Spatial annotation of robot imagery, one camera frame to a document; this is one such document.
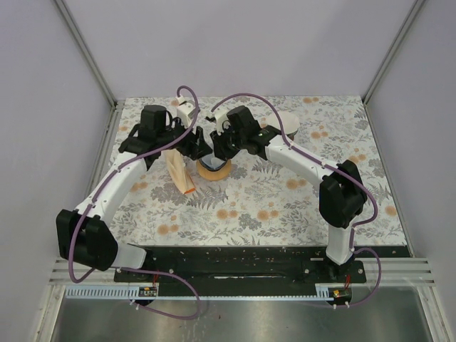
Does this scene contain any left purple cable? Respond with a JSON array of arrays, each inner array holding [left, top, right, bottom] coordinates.
[[68, 85, 202, 320]]

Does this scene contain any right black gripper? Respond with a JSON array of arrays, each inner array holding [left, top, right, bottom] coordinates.
[[210, 125, 246, 162]]

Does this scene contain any aluminium frame post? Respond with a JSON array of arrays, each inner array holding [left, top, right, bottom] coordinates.
[[52, 0, 118, 108], [361, 0, 428, 105]]

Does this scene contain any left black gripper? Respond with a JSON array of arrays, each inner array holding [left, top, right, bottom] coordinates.
[[157, 115, 212, 160]]

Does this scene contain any purple cable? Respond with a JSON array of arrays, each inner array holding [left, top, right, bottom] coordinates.
[[209, 92, 383, 309], [68, 85, 202, 320]]

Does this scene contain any right aluminium frame post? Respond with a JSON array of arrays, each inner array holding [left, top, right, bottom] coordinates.
[[361, 0, 428, 105]]

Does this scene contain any left aluminium frame post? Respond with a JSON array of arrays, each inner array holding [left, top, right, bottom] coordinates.
[[52, 0, 118, 108]]

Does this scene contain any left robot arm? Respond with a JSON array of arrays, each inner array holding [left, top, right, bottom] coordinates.
[[56, 101, 212, 281]]

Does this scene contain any light wooden ring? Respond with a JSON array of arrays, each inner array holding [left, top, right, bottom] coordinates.
[[195, 160, 232, 182]]

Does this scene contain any aluminium front rail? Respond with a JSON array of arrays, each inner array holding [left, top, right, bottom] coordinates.
[[48, 258, 435, 286]]

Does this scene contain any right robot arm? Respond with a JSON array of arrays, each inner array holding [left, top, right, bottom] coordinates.
[[206, 105, 367, 282]]

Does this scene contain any white paper coffee filter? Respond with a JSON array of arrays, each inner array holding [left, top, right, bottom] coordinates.
[[265, 111, 300, 130]]

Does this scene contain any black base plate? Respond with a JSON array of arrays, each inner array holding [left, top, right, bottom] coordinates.
[[114, 246, 410, 297]]

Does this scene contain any floral table mat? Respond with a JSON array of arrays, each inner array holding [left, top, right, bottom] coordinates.
[[110, 95, 406, 246]]

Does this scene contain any coffee filter paper pack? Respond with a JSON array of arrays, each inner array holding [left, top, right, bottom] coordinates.
[[165, 150, 196, 195]]

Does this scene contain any white slotted cable duct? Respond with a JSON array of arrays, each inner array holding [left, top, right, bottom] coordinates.
[[65, 285, 159, 300]]

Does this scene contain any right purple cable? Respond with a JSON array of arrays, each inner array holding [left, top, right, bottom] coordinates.
[[209, 92, 383, 309]]

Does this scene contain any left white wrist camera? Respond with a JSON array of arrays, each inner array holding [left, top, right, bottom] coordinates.
[[176, 101, 196, 128]]

